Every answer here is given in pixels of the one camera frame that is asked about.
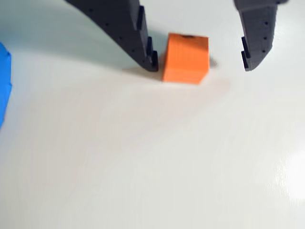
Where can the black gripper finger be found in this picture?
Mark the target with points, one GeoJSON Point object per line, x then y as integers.
{"type": "Point", "coordinates": [258, 31]}
{"type": "Point", "coordinates": [124, 28]}

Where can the orange cube block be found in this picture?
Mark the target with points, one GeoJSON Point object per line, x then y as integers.
{"type": "Point", "coordinates": [184, 59]}

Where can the blue tape roll bin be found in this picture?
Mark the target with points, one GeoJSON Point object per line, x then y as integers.
{"type": "Point", "coordinates": [4, 83]}

